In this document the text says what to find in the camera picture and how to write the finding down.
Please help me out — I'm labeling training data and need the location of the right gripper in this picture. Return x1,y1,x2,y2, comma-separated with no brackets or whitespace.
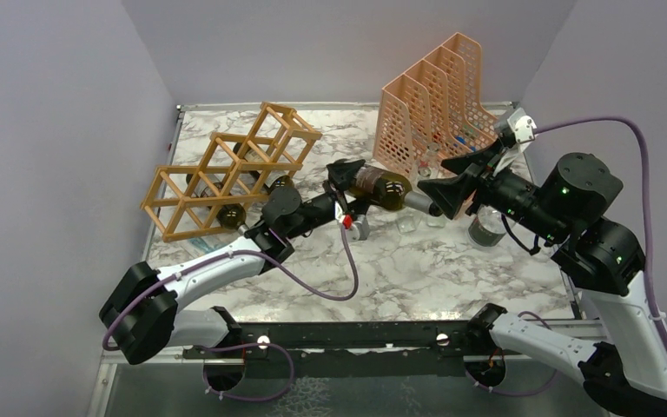
417,137,566,242

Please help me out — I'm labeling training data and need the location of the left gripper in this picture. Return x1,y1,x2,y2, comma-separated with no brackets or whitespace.
285,161,376,241

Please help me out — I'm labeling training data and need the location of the dark wine bottle black neck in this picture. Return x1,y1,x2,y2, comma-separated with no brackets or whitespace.
348,164,443,217

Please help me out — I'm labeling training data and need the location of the green wine bottle white label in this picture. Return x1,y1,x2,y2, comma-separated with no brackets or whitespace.
230,142,295,198

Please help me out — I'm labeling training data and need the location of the green wine bottle silver neck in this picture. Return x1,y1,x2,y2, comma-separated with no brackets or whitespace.
192,180,247,231

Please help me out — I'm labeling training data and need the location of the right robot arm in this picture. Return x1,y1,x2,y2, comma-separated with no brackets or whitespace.
418,144,667,416

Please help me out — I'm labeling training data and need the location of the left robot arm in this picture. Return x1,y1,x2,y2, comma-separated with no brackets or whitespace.
99,159,365,365

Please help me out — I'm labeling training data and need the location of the clear round glass bottle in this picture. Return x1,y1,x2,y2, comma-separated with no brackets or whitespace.
467,205,507,248

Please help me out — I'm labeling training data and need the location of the clear tall glass bottle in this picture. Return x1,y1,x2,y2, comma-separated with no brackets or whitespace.
396,208,426,235

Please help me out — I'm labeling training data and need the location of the wooden wine rack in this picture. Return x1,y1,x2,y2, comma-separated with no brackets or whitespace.
141,102,322,242

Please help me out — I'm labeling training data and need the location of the orange plastic file organizer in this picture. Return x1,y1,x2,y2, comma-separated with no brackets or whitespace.
373,33,497,175

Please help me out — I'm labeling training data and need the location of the blue white sticker disc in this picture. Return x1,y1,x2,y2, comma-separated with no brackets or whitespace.
181,236,226,259

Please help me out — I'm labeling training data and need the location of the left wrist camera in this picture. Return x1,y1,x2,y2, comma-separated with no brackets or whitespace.
340,214,371,242

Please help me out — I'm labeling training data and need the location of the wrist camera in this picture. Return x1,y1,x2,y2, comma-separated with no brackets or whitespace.
340,214,371,242
493,107,537,153

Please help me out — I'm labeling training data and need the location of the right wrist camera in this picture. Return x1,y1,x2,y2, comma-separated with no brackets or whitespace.
493,107,537,153

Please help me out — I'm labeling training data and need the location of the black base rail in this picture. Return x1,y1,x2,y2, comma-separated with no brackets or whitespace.
182,320,496,379

